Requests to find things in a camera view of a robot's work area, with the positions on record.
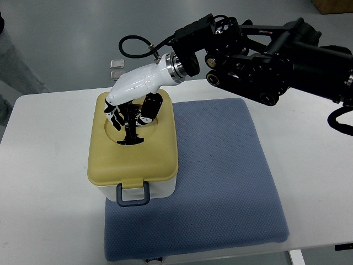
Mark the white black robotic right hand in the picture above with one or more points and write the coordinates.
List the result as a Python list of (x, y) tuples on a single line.
[(143, 81)]

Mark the yellow box lid with handle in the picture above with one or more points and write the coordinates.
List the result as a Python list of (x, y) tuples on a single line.
[(151, 157)]

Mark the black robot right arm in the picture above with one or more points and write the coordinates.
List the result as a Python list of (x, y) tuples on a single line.
[(261, 62)]

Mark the white storage box body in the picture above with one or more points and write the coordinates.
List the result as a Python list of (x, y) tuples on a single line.
[(160, 189)]

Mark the brown cardboard box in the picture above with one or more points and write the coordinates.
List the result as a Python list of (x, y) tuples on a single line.
[(333, 6)]

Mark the upper metal floor plate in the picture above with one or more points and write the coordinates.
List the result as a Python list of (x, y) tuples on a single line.
[(117, 63)]

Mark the person in grey trousers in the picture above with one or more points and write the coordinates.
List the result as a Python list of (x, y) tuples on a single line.
[(15, 72)]

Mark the blue grey cushion mat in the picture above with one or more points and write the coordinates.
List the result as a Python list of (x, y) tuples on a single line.
[(225, 195)]

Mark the white table leg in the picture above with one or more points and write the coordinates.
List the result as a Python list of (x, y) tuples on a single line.
[(296, 257)]

